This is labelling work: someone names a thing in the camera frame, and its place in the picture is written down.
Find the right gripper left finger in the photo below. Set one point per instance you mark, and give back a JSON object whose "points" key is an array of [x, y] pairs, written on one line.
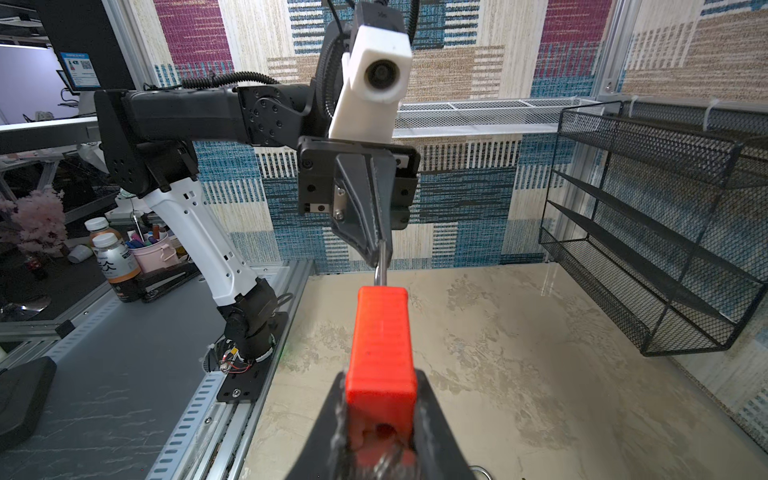
{"points": [[325, 452]]}

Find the pink flower plant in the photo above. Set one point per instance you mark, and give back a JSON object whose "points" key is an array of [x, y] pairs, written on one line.
{"points": [[37, 223]]}

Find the red padlock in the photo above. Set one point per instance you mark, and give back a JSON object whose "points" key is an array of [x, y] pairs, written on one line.
{"points": [[381, 387]]}

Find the white wire mesh basket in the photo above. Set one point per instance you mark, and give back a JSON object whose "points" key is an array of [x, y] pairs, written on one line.
{"points": [[482, 117]]}

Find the black wire shelf rack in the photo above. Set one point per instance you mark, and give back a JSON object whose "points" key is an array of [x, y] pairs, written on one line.
{"points": [[665, 225]]}

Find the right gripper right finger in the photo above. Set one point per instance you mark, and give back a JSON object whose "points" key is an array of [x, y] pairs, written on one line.
{"points": [[437, 451]]}

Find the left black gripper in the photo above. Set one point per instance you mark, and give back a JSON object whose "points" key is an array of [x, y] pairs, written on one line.
{"points": [[367, 188]]}

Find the black stapler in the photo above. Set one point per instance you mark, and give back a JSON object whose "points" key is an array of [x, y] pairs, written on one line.
{"points": [[156, 284]]}

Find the computer monitor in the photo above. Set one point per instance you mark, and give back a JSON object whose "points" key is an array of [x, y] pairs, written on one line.
{"points": [[31, 88]]}

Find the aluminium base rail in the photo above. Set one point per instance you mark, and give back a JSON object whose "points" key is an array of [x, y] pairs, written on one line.
{"points": [[128, 387]]}

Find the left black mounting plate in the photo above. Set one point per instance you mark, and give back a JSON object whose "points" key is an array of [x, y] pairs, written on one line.
{"points": [[246, 383]]}

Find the pink cup with pens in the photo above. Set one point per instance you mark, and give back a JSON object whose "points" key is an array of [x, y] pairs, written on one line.
{"points": [[157, 256]]}

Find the white capped drink bottle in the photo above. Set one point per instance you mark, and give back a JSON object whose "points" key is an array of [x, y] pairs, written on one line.
{"points": [[119, 267]]}

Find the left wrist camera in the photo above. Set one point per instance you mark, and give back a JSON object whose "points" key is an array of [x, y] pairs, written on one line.
{"points": [[375, 80]]}

